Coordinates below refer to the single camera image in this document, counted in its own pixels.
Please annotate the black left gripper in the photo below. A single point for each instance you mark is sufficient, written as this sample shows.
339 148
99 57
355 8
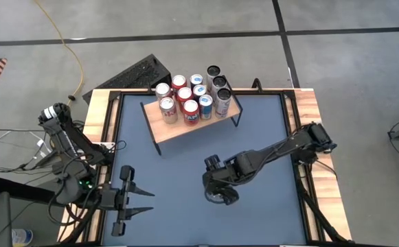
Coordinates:
122 200

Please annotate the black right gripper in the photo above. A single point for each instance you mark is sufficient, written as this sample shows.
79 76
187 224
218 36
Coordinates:
226 175

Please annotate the wooden shelf black metal legs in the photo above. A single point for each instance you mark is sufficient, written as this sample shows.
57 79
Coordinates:
175 127

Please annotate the blue silver Red Bull can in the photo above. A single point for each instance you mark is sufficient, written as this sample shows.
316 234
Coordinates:
196 79
205 103
199 90

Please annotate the white Celsius Peach Vibe can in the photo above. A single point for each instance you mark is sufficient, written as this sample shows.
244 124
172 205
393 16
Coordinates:
219 82
223 97

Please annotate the white Celsius can palm print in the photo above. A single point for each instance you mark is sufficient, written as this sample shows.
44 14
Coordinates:
213 71

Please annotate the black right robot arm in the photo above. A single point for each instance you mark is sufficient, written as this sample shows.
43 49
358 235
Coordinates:
281 149

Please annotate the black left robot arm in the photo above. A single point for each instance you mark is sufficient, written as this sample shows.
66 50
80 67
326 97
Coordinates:
65 144

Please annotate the white blue container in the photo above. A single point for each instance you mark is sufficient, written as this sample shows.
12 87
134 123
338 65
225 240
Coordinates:
22 237

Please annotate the black perforated case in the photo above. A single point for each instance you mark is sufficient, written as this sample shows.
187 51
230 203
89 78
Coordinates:
134 77

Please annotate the black table frame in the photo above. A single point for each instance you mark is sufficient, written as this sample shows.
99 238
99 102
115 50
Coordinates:
271 92

